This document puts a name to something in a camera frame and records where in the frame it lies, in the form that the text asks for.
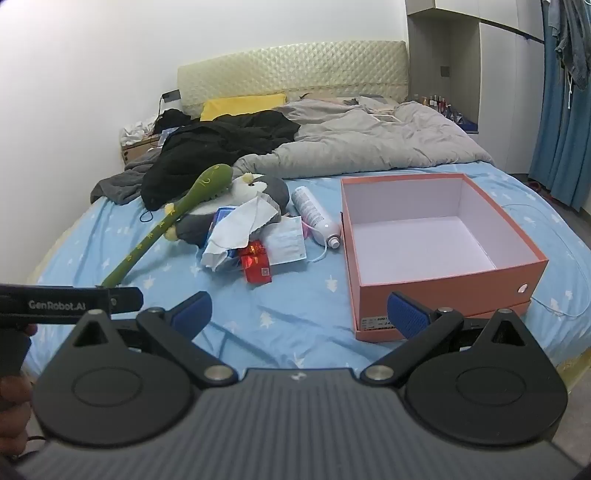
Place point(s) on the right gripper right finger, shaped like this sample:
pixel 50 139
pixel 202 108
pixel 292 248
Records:
pixel 427 332

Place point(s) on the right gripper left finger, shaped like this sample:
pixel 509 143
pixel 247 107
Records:
pixel 169 334

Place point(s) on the red snack packet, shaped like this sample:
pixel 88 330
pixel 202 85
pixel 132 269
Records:
pixel 255 263

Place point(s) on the white paper towel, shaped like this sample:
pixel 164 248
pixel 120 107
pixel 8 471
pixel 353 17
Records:
pixel 252 216

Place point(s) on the blue tissue pack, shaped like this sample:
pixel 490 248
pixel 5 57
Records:
pixel 224 230

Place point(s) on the light blue face mask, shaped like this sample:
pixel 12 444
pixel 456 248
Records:
pixel 284 241

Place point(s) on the person's left hand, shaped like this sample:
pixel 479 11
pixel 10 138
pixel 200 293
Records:
pixel 16 390

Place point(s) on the orange cardboard box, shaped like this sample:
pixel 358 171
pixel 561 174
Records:
pixel 439 239

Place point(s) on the grey penguin plush toy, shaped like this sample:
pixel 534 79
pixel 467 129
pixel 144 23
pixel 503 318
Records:
pixel 193 226

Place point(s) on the blue star bedsheet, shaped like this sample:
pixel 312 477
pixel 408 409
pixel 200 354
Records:
pixel 303 318

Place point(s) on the white spray bottle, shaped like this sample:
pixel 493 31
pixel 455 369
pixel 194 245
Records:
pixel 323 228

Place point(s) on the dark grey garment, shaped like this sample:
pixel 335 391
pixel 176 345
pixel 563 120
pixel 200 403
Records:
pixel 124 187

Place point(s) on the green plush back scratcher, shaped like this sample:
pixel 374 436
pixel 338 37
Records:
pixel 213 181

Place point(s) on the black clothing pile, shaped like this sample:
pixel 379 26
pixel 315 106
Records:
pixel 193 148

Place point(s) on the grey duvet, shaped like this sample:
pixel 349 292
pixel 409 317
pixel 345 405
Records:
pixel 335 139

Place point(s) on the blue curtain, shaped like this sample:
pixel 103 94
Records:
pixel 561 160

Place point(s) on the yellow pillow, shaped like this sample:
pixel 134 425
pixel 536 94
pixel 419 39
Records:
pixel 233 106

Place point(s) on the bottles on shelf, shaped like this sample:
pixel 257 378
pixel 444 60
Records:
pixel 442 106

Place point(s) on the cream quilted headboard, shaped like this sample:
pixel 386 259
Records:
pixel 339 68

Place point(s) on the grey white wardrobe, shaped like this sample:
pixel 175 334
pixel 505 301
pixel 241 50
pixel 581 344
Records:
pixel 485 59

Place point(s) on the wall power socket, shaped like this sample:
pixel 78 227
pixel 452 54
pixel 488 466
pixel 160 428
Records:
pixel 170 96

